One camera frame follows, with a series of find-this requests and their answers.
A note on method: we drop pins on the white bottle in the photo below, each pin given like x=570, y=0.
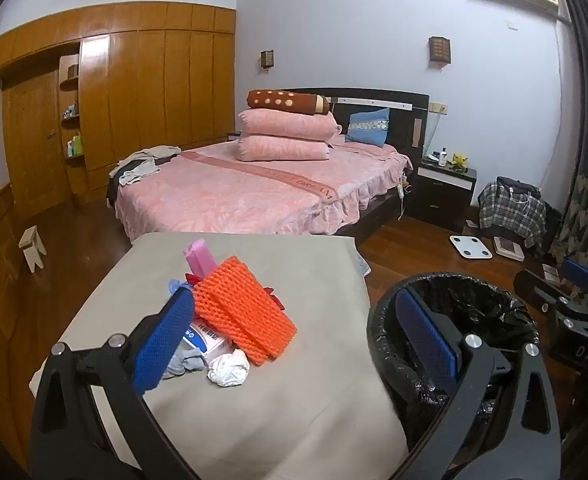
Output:
x=443, y=157

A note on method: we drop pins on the small bedside table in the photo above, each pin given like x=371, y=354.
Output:
x=234, y=136

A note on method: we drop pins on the wall socket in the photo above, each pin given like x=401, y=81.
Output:
x=438, y=107

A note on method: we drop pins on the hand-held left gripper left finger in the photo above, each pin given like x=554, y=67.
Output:
x=164, y=340

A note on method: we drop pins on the blue cushion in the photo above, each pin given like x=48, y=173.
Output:
x=369, y=127

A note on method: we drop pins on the dark jacket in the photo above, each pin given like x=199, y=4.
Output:
x=519, y=185

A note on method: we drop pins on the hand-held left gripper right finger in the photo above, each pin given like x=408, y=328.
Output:
x=424, y=335

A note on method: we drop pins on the green bottles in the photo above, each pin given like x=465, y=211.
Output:
x=75, y=146

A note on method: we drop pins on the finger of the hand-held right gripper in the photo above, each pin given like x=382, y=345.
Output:
x=536, y=287
x=581, y=271

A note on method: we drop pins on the clothes pile on bed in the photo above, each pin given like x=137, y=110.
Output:
x=144, y=162

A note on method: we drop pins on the grey crumpled cloth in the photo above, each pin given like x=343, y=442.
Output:
x=189, y=361

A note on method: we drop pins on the black trash bin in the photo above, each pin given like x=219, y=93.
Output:
x=374, y=322

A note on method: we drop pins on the white and blue packet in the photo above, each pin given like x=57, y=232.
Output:
x=208, y=336

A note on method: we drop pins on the small brown box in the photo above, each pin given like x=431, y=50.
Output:
x=73, y=70

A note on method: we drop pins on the brown bathroom scale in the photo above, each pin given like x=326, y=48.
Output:
x=508, y=248

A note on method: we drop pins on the white crumpled tissue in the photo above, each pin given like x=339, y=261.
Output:
x=229, y=367

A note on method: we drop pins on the small shelf bottles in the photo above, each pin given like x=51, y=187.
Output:
x=71, y=110

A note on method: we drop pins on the pink bedspread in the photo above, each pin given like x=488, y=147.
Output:
x=254, y=185

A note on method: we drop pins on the dark wooden bed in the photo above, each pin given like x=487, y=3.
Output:
x=374, y=100

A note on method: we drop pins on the black trash bag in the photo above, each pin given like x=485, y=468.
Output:
x=479, y=305

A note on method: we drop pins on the brown wall lamp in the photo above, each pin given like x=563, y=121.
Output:
x=267, y=59
x=439, y=50

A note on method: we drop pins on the dark nightstand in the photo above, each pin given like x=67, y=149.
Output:
x=441, y=192

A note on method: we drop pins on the pink face mask pack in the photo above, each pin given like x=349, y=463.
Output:
x=201, y=260

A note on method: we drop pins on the dark garment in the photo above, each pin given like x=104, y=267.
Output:
x=111, y=185

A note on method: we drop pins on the small white stool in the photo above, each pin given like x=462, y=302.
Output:
x=31, y=245

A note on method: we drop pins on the plaid garment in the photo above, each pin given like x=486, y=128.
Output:
x=511, y=215

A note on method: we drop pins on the brown dotted bolster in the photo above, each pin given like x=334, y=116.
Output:
x=284, y=101

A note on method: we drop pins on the yellow plush toy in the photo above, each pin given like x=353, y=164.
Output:
x=458, y=161

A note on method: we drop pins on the orange foam net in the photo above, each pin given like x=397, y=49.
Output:
x=244, y=310

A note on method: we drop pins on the white bathroom scale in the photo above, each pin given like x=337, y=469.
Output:
x=464, y=245

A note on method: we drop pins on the wooden wardrobe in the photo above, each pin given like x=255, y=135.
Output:
x=149, y=90

